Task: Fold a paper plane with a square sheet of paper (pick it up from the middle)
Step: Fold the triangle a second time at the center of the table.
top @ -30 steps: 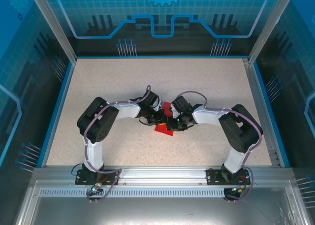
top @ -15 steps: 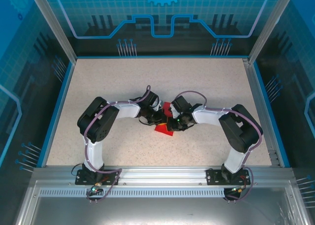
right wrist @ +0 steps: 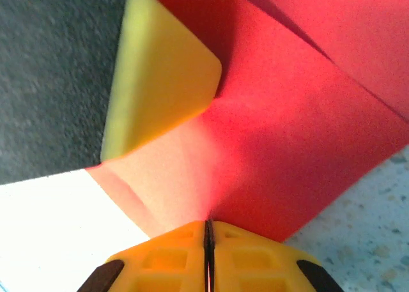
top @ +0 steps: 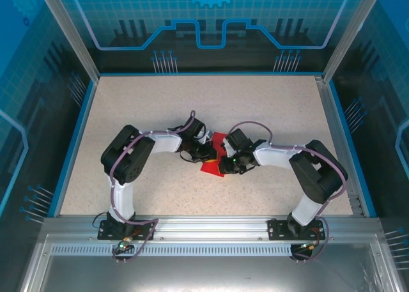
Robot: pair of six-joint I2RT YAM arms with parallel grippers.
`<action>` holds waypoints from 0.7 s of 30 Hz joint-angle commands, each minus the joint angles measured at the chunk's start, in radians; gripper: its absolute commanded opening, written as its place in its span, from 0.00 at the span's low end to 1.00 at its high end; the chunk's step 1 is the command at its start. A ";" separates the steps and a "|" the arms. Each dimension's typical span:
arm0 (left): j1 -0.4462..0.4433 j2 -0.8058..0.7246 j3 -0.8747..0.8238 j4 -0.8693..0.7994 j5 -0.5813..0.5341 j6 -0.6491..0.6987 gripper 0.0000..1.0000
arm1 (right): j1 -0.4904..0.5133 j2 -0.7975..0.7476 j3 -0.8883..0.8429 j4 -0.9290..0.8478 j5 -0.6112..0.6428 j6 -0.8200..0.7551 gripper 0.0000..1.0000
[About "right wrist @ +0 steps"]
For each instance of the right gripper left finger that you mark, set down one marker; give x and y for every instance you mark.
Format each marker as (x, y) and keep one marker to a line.
(159, 266)

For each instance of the red paper sheet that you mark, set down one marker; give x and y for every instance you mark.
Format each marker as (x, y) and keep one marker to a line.
(287, 129)

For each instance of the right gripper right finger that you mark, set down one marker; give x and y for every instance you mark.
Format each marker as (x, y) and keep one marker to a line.
(255, 263)

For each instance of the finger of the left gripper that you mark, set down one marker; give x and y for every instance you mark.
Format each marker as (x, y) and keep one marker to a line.
(159, 81)

